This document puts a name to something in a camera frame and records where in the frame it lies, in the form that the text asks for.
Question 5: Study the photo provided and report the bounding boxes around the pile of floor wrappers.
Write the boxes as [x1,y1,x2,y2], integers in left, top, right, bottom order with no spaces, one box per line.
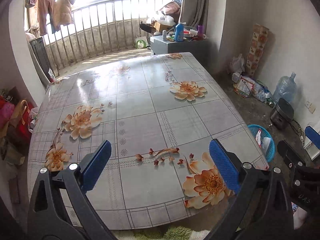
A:
[232,72,274,107]

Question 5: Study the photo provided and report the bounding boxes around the blue mesh trash basket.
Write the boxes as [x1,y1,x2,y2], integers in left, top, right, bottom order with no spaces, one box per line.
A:
[248,124,276,163]

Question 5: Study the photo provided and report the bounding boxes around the wall power socket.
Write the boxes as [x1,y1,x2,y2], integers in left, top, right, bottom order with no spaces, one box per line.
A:
[305,101,316,114]

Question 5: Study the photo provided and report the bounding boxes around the metal balcony railing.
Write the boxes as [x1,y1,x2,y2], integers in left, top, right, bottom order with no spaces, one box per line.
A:
[43,0,166,76]

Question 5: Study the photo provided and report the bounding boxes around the red white snack bag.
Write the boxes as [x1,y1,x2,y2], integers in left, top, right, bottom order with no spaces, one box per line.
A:
[255,128,262,148]

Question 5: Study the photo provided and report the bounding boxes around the black power cable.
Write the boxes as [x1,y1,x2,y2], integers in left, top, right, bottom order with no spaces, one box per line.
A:
[290,119,306,143]

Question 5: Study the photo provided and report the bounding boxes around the pink cloth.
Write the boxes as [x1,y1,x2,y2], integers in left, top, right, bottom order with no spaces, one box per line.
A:
[291,203,308,230]

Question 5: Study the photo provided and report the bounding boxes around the white water dispenser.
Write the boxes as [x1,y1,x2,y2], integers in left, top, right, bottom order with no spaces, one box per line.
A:
[304,138,320,160]

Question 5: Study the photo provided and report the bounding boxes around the black rice cooker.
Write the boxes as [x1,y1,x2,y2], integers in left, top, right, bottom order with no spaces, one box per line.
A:
[270,98,294,130]

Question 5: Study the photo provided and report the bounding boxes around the hanging clothes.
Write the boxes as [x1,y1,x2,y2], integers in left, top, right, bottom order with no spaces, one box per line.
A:
[24,0,75,36]

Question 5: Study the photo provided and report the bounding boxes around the purple cup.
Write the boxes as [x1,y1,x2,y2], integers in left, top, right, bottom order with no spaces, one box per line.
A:
[197,25,203,38]

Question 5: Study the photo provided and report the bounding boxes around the floral tablecloth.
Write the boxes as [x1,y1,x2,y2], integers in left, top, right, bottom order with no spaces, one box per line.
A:
[27,53,268,230]

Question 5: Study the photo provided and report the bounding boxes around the white plastic bag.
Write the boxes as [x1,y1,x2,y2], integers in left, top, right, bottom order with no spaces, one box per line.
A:
[228,54,245,74]

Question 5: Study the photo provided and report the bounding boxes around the grey cabinet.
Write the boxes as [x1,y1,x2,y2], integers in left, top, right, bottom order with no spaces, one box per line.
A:
[150,36,210,66]

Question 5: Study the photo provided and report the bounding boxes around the red bags pile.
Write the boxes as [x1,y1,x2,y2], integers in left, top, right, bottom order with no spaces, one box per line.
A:
[1,87,33,166]

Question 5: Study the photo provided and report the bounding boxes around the green white fluffy rug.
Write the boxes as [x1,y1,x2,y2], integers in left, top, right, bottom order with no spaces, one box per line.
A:
[112,226,210,240]

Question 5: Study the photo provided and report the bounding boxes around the patterned tile box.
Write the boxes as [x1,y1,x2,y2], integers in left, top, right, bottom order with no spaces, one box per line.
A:
[245,24,269,77]

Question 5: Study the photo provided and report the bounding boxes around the blue detergent bottle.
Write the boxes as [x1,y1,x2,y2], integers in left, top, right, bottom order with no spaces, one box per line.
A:
[174,23,184,42]

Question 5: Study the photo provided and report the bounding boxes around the grey curtain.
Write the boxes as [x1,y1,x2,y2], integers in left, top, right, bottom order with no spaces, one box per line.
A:
[179,0,209,30]

